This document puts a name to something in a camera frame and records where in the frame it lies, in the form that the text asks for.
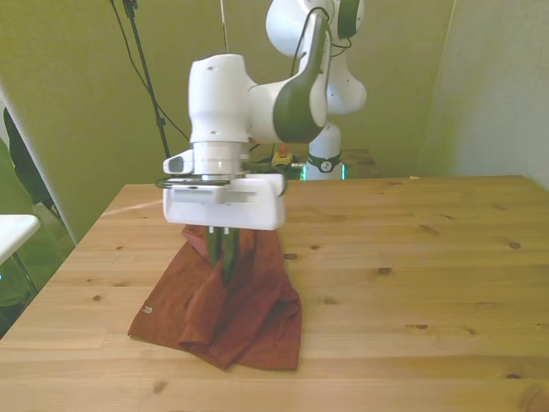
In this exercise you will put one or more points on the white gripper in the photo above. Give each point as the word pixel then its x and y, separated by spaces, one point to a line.
pixel 240 206

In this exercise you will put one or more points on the rust orange shorts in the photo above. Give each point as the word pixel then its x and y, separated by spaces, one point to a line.
pixel 249 317

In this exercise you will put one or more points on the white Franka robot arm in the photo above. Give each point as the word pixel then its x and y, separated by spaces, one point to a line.
pixel 218 98

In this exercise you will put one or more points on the yellow emergency stop button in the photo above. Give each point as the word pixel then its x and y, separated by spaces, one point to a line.
pixel 282 159

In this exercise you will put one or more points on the black tripod pole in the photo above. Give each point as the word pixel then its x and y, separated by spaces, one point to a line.
pixel 148 81

